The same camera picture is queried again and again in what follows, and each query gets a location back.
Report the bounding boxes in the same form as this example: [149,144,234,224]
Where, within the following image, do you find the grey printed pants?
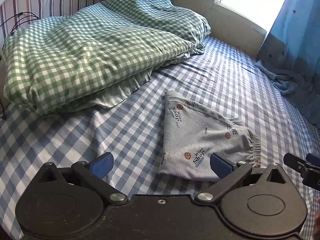
[158,90,261,181]

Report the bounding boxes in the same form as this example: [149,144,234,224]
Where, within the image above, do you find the person's right hand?
[313,210,320,239]

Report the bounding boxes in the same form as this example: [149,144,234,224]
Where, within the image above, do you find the blue star curtain right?
[255,0,319,126]

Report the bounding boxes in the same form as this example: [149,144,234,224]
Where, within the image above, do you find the blue checked bed sheet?
[1,37,319,239]

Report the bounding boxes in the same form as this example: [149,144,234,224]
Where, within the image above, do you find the green checked duvet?
[1,0,211,116]

